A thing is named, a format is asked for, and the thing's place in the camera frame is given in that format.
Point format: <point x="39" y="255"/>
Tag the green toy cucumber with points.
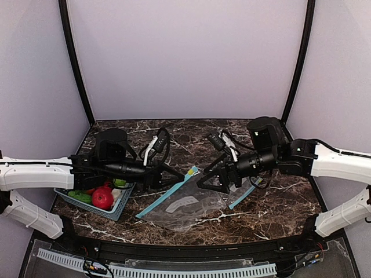
<point x="82" y="198"/>

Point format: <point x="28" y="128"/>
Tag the black frame post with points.
<point x="71" y="50"/>
<point x="305" y="38"/>

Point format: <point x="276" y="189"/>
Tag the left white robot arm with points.
<point x="111" y="164"/>

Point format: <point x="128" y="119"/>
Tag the large clear zip bag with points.
<point x="183" y="205"/>

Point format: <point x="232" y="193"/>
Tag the light blue plastic basket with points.
<point x="113" y="214"/>

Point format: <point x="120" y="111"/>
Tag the large red toy apple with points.
<point x="102" y="198"/>

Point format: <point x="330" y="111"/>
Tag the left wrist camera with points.
<point x="155" y="146"/>

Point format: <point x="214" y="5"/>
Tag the black front frame rail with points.
<point x="281" y="250"/>

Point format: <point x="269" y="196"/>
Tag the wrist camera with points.
<point x="222" y="142"/>
<point x="155" y="146"/>

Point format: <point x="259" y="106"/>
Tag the white slotted cable duct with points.
<point x="138" y="268"/>

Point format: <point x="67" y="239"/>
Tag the orange toy carrot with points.
<point x="90" y="191"/>

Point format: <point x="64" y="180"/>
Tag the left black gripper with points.
<point x="155" y="176"/>

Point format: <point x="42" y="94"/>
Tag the green toy lettuce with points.
<point x="78" y="192"/>

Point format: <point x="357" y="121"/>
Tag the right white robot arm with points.
<point x="300" y="157"/>

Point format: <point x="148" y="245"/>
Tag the right black frame post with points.
<point x="305" y="38"/>

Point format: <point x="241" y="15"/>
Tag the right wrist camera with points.
<point x="222" y="142"/>

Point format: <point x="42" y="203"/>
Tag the small clear zip bag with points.
<point x="238" y="194"/>

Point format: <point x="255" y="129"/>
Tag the left black frame post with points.
<point x="71" y="50"/>

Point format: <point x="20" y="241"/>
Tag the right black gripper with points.
<point x="229" y="174"/>

